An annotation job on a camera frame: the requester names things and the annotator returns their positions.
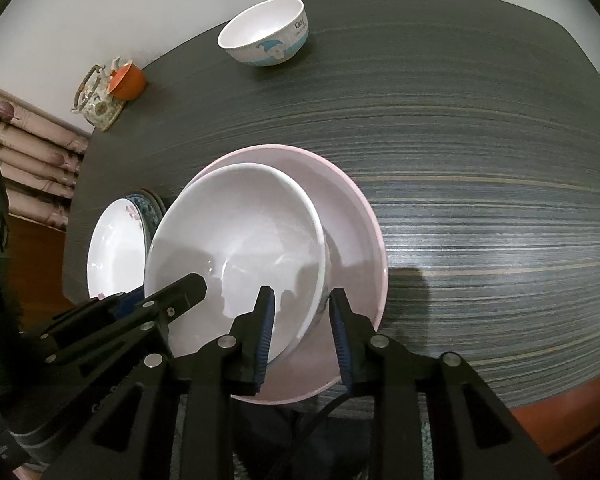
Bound black cable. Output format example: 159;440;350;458
267;390;353;480

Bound white plate pink flowers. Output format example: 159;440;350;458
86;198;148;301

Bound floral ceramic teapot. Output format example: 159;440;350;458
70;57;127;132

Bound large pink bowl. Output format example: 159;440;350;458
182;144;389;407

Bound person's left forearm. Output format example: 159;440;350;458
5;427;83;476

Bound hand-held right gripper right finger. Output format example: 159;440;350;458
328;288;548;480

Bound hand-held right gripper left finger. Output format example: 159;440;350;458
45;286;277;480

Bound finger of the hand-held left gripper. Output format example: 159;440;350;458
42;274;208;366
27;286;147;342

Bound white bowl blue cartoon print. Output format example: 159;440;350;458
217;0;311;68

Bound small blue floral plate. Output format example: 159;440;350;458
125;194;153;233

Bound orange cup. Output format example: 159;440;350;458
107;61;147;101

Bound brown wooden cabinet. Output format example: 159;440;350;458
5;187;73;331

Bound pink pleated curtain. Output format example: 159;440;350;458
0;77;90;233

